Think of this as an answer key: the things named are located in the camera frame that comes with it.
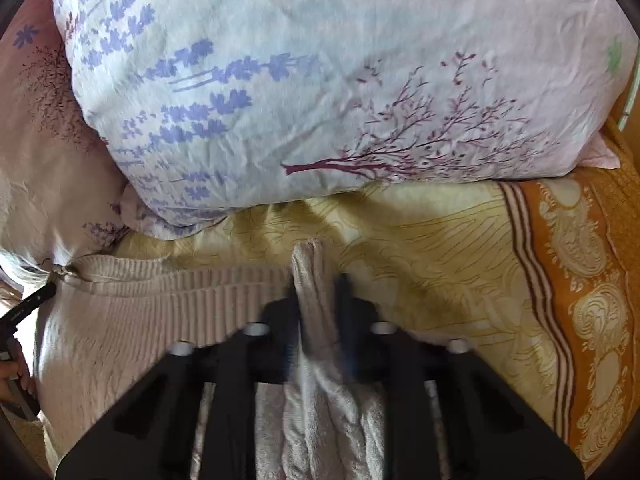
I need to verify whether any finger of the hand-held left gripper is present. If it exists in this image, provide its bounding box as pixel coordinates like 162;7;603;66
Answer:
0;282;58;332

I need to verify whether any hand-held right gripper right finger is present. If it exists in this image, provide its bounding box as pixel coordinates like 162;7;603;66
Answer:
336;272;587;480

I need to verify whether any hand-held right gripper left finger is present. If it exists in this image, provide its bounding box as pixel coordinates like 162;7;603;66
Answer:
54;271;301;480

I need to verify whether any beige cable knit sweater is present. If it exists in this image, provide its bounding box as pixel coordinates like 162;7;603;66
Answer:
0;241;443;480

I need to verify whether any person's left hand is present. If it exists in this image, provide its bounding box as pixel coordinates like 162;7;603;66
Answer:
0;359;37;406

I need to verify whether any yellow orange patterned bed sheet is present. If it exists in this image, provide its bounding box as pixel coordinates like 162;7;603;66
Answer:
0;110;640;480

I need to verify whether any pink floral pillow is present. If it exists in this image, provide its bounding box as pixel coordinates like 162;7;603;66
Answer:
0;0;132;267

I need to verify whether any lavender print pillow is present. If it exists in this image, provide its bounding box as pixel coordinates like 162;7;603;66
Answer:
50;0;627;242

